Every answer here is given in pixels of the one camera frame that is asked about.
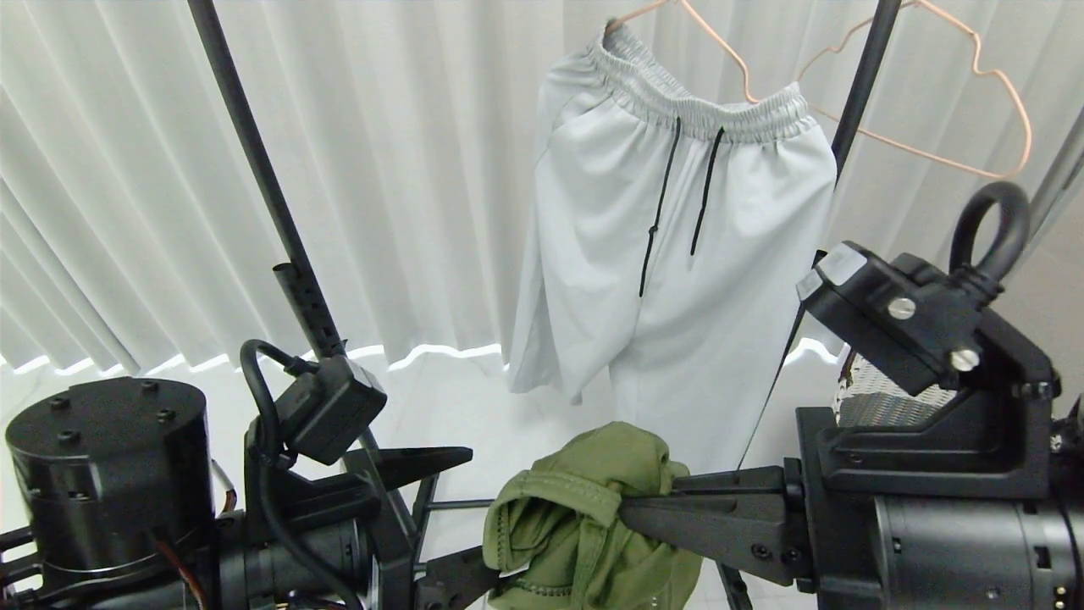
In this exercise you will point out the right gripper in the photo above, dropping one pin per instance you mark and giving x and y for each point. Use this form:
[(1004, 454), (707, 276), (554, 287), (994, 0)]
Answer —
[(948, 559)]

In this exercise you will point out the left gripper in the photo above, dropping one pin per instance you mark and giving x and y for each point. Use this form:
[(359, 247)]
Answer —
[(296, 559)]

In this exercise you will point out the green garment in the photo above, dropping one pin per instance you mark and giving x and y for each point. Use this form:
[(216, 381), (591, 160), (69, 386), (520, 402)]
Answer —
[(576, 525)]

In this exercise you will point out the pale grey shorts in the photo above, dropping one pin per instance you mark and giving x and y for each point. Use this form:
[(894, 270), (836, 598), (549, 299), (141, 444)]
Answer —
[(720, 296)]

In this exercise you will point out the pink clothes hanger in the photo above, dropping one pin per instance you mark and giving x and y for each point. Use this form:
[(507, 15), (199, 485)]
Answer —
[(1030, 140), (719, 42)]

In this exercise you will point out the white laundry basket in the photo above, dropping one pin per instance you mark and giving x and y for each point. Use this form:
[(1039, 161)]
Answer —
[(889, 398)]

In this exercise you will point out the black clothes rack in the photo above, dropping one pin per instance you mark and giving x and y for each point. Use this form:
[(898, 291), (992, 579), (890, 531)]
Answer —
[(249, 144)]

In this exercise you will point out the white curtain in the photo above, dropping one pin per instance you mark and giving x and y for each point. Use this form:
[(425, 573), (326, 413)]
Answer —
[(406, 169)]

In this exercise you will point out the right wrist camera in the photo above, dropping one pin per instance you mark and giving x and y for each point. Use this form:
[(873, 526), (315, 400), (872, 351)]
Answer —
[(898, 322)]

